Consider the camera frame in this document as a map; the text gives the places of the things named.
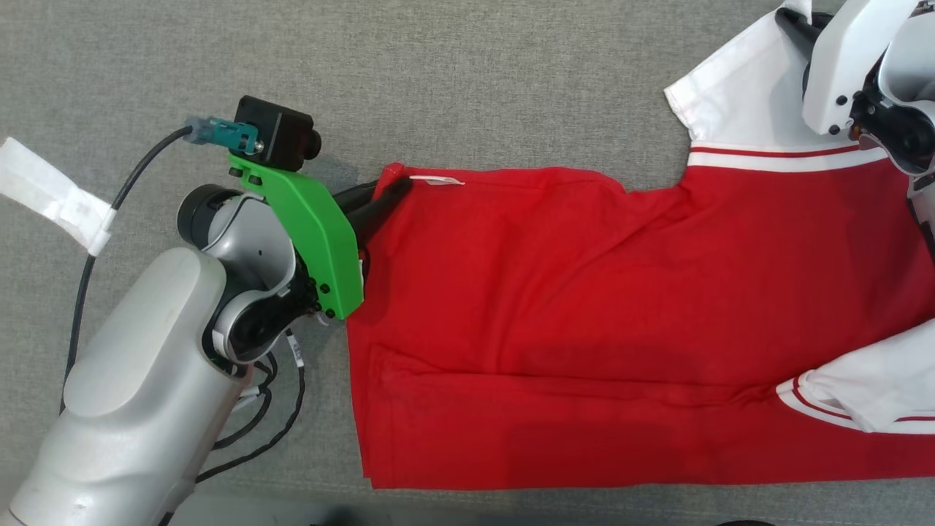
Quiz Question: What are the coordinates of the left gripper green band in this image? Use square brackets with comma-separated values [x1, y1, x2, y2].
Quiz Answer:
[228, 150, 413, 322]

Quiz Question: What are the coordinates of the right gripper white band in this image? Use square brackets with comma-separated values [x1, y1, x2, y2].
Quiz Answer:
[776, 0, 921, 138]

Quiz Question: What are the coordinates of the red jersey with white sleeves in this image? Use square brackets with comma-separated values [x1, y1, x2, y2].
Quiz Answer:
[343, 0, 935, 492]

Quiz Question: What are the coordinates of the grey fabric sofa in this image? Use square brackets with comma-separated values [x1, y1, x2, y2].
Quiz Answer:
[0, 0, 935, 526]

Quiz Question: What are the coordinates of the white tape label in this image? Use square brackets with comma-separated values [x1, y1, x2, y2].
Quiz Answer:
[0, 135, 114, 256]

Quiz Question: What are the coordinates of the left camera cable teal plug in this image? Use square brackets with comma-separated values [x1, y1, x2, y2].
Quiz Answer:
[58, 115, 262, 413]

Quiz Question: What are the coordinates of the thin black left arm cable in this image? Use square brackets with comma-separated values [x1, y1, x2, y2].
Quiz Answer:
[196, 329, 308, 484]

